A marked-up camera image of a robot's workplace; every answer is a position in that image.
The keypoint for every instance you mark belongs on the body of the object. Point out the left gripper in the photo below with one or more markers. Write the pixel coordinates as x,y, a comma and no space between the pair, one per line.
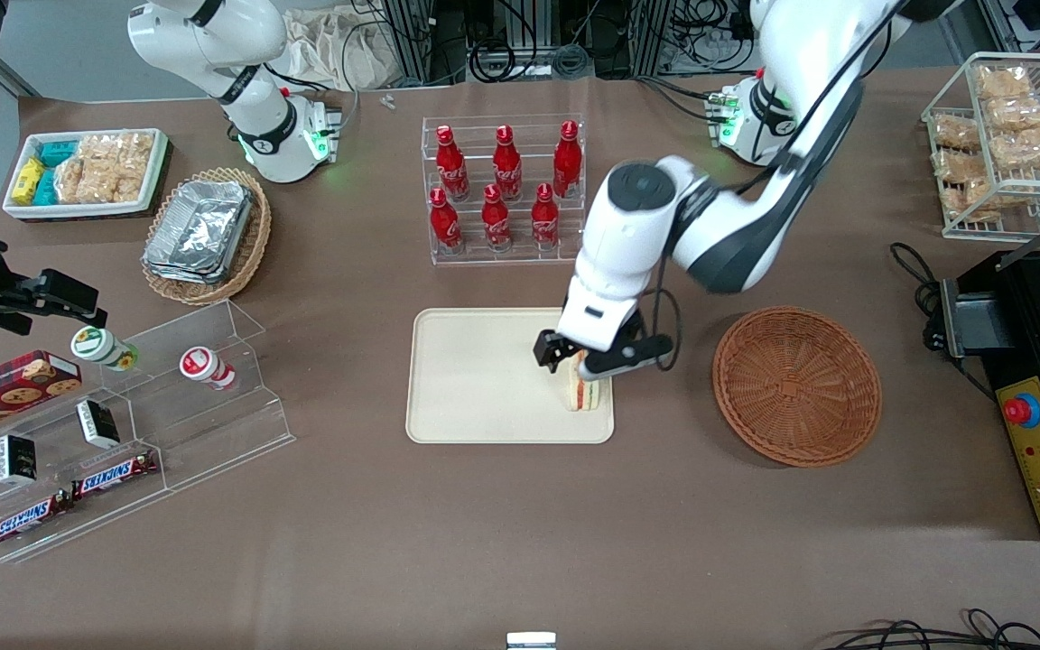
630,327

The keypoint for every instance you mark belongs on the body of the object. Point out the triangular sandwich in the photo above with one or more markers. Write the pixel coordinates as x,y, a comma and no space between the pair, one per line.
585,395

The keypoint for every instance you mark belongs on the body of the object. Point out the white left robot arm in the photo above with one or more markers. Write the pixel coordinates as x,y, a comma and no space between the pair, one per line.
637,208

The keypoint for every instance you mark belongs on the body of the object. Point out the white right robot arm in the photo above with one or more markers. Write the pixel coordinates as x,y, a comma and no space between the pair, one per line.
260,117

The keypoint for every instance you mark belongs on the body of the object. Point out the white plastic snack tray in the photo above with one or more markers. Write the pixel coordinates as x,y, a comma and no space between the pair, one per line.
87,209

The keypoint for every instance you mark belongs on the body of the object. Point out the beige rectangular serving tray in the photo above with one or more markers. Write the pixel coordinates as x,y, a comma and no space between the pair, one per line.
484,379

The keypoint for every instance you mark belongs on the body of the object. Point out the oval light wicker basket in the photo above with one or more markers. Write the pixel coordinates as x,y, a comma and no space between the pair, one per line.
254,244

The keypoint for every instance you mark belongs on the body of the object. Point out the round brown wicker basket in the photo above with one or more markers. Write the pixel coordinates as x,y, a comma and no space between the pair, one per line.
795,388

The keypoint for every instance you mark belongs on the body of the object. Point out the green label yoghurt bottle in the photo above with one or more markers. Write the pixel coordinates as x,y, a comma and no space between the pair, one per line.
100,348

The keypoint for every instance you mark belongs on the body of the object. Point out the red cookie box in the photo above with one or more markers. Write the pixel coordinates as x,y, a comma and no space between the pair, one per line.
10,388

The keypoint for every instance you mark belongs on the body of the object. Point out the teal snack packet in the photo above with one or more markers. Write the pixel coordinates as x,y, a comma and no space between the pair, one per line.
46,188
58,153

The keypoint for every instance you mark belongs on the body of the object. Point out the clear acrylic bottle rack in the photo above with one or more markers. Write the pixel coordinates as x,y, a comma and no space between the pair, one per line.
520,257

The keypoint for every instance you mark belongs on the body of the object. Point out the clear rice cracker pack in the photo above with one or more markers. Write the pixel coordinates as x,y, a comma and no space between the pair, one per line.
118,147
114,181
70,181

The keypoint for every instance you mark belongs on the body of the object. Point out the yellow snack packet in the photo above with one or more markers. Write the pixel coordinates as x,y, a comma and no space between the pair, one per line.
28,181

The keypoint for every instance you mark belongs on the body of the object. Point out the small black white carton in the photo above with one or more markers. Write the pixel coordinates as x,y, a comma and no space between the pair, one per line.
97,424
16,459

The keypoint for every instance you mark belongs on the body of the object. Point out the red cola bottle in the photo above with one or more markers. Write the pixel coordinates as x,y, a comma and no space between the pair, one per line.
507,167
496,221
445,226
545,221
567,162
452,167

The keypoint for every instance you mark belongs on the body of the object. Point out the red label yoghurt bottle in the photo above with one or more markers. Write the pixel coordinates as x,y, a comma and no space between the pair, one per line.
206,366

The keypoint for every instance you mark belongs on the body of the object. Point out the Snickers chocolate bar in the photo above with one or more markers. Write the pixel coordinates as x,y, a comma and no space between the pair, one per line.
31,520
116,474

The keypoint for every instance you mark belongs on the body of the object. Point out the clear acrylic step shelf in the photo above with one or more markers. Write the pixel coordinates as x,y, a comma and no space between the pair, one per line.
213,433

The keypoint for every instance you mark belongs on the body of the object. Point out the small white silver device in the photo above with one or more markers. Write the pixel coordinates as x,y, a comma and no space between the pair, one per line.
531,641

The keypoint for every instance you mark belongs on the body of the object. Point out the aluminium equipment rack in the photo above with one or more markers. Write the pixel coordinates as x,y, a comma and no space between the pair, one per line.
628,36

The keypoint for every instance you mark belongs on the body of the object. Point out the small grey metal part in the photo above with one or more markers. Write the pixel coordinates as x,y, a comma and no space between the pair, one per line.
387,102

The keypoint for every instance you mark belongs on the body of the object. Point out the beige cloth bag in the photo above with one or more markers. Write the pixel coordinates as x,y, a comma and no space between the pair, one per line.
339,50

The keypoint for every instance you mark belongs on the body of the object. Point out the black machine yellow panel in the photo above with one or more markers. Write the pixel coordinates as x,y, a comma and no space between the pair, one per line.
1016,361

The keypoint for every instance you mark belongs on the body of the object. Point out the red emergency stop button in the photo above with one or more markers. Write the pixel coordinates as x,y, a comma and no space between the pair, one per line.
1021,411

